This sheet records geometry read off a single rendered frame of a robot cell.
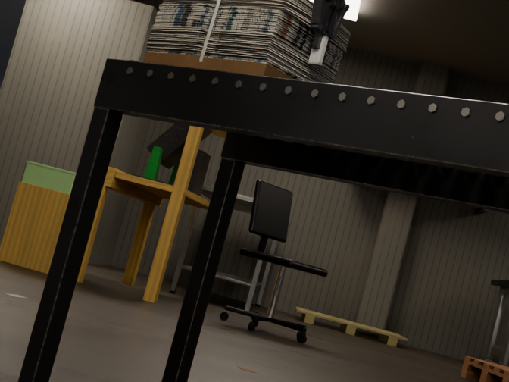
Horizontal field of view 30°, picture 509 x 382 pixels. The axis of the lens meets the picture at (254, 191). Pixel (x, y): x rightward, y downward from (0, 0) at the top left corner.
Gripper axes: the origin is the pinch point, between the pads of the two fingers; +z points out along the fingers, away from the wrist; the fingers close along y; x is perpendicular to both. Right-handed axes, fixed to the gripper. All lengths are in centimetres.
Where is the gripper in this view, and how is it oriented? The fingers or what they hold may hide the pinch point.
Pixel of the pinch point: (318, 50)
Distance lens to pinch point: 221.5
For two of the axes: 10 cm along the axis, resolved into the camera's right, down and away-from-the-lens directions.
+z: -2.5, 9.7, -0.7
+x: 7.8, 1.6, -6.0
